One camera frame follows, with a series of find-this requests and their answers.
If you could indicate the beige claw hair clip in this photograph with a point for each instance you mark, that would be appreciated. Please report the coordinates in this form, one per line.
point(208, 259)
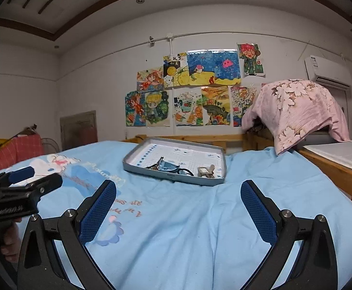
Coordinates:
point(206, 171)

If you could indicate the grey metal tray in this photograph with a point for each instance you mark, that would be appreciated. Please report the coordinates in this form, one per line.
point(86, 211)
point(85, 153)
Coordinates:
point(139, 169)

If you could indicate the light blue printed bed sheet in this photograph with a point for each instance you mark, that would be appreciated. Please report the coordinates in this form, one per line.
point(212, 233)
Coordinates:
point(176, 241)

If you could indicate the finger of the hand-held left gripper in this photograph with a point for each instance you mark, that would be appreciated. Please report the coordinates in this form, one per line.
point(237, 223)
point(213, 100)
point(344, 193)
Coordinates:
point(49, 182)
point(22, 173)

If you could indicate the red checked cloth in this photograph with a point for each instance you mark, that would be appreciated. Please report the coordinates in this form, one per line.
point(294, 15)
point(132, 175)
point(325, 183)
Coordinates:
point(25, 149)

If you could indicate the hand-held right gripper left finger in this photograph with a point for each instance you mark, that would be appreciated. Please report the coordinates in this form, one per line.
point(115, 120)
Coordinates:
point(99, 214)

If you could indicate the wooden headboard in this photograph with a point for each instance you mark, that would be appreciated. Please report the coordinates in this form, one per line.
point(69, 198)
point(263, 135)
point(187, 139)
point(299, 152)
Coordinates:
point(236, 141)

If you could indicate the group of colourful wall drawings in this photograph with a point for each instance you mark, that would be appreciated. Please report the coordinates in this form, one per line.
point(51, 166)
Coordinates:
point(200, 90)

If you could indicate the wooden bed frame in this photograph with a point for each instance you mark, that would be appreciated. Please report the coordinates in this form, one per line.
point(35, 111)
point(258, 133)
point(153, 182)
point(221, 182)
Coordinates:
point(339, 175)

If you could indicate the white mattress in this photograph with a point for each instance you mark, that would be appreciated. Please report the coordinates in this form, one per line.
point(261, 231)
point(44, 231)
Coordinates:
point(345, 157)

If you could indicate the person's left hand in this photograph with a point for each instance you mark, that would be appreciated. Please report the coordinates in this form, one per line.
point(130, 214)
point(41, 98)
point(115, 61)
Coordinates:
point(12, 232)

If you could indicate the black stick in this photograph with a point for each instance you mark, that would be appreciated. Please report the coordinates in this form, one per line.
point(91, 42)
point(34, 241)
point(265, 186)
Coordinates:
point(15, 134)

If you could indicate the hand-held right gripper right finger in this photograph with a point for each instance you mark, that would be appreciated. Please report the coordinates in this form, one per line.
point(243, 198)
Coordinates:
point(259, 214)

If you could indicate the white air conditioner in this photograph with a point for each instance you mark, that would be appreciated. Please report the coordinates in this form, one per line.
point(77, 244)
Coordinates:
point(328, 71)

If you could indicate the pink floral blanket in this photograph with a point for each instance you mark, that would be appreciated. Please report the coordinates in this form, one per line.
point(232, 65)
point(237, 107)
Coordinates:
point(296, 111)

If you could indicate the blue denim hair clip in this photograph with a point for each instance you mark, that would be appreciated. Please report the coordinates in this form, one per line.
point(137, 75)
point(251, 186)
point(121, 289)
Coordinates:
point(167, 166)

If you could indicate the white wall conduit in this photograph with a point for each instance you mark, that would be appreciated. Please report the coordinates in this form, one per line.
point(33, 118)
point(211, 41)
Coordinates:
point(212, 33)

